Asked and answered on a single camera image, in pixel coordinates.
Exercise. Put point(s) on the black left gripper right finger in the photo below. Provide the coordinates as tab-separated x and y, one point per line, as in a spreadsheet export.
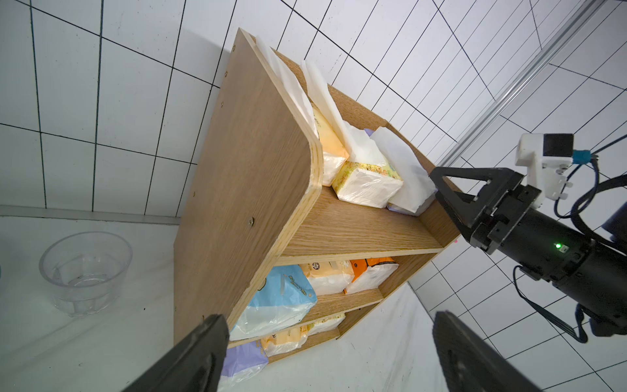
470	364

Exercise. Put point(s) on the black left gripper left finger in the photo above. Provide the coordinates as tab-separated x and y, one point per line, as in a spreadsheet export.
194	364

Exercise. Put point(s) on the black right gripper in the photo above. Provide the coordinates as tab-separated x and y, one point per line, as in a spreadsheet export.
500	218

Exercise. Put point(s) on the purple dog tissue pack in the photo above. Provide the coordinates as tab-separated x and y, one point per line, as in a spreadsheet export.
418	190

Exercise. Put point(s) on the light blue tissue pack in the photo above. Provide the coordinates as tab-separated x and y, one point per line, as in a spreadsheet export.
285	299

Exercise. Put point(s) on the green-yellow floral tissue pack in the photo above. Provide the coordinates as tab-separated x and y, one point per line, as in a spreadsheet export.
366	178

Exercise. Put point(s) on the orange-yellow tissue pack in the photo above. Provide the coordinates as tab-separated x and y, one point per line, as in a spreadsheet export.
334	153

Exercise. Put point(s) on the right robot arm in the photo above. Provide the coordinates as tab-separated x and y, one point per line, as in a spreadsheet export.
598	288

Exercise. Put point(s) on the purple tissue pack bottom shelf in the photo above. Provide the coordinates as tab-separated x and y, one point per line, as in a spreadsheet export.
242	363

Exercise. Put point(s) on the yellow tissue pack bottom shelf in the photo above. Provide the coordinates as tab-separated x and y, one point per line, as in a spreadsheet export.
285	341

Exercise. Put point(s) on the orange tissue pack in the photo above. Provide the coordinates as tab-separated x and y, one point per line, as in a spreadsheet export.
370	273

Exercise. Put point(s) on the pale green tissue pack bottom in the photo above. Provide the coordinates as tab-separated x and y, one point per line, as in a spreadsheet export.
325	324

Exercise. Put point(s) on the cream yellow tissue pack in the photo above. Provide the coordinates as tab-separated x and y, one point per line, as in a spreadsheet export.
329	277

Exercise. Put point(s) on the wooden three-tier shelf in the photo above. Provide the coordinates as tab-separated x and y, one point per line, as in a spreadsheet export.
257	201

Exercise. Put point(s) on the clear plastic cup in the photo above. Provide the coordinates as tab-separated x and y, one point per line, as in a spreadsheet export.
85	271

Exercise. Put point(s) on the aluminium corner post right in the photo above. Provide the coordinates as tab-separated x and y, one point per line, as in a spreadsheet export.
509	93

